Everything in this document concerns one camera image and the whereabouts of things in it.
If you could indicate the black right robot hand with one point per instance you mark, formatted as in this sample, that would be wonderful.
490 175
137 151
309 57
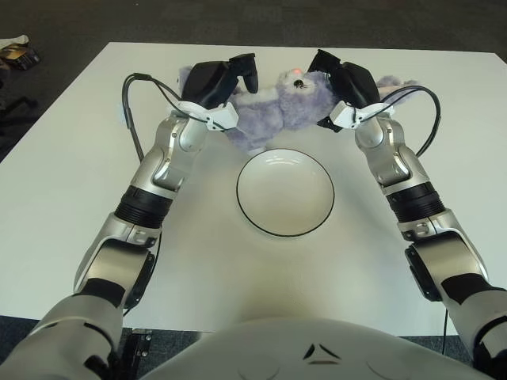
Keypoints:
356 81

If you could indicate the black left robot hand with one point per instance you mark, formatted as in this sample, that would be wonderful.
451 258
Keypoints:
208 81

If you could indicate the purple plush rabbit doll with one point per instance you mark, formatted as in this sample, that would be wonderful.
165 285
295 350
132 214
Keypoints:
293 107

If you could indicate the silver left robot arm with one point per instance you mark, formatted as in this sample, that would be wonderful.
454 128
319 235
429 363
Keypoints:
138 206

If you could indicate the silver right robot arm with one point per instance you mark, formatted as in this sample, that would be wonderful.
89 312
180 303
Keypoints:
420 221

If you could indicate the white plate with black rim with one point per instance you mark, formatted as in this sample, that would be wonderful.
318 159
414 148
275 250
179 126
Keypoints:
285 194

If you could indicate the dark cardboard box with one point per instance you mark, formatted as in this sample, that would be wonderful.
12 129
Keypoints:
21 57

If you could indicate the black chair base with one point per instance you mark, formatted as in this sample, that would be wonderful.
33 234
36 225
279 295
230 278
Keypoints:
20 105

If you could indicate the white crumpled cloth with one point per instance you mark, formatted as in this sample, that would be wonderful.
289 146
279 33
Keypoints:
14 41

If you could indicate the grey robot torso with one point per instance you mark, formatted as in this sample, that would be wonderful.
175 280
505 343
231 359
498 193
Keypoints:
317 352

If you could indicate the black bracket with screws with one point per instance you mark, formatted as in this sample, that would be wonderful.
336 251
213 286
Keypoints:
142 343

